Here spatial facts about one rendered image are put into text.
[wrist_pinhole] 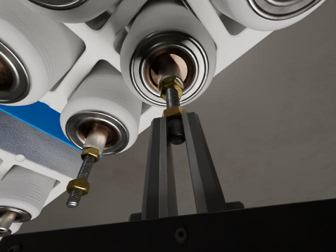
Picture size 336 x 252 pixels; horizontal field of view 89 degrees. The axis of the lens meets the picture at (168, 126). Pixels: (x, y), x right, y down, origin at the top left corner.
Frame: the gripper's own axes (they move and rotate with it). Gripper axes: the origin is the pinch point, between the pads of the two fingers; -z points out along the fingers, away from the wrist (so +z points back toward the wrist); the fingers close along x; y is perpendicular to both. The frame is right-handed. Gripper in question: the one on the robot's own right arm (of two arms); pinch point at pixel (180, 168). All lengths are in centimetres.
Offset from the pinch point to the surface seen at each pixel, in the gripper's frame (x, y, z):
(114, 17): 5.2, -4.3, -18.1
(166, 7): -0.6, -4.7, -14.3
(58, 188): 31.8, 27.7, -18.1
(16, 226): 42, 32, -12
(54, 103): 18.4, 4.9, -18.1
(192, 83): -2.1, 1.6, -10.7
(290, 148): -39, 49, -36
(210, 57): -4.0, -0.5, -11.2
